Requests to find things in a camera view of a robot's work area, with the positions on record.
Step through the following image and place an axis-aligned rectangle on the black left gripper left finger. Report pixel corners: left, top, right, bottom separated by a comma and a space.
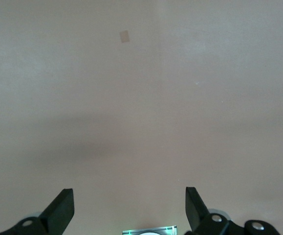
0, 188, 75, 235

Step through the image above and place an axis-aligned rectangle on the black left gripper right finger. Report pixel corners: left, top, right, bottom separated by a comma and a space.
185, 186, 283, 235

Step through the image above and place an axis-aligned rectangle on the brown tape patch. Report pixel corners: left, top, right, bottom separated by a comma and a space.
118, 30, 131, 45

